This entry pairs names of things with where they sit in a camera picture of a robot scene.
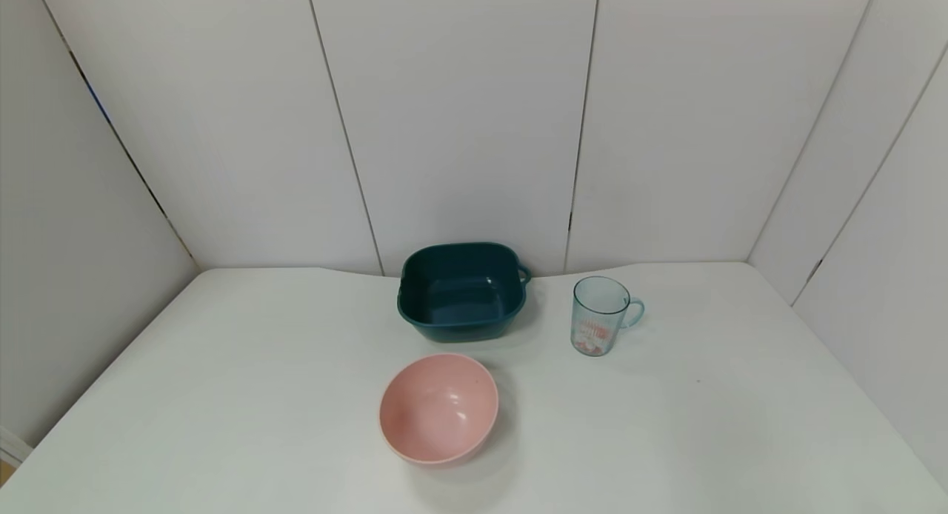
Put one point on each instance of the clear blue ribbed cup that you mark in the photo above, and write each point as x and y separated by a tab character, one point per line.
598	310

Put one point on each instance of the red white candy pieces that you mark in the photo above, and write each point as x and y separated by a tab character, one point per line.
590	342

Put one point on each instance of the pink round bowl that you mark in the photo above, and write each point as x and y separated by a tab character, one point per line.
437	410

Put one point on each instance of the dark teal square basin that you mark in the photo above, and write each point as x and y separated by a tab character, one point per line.
459	318

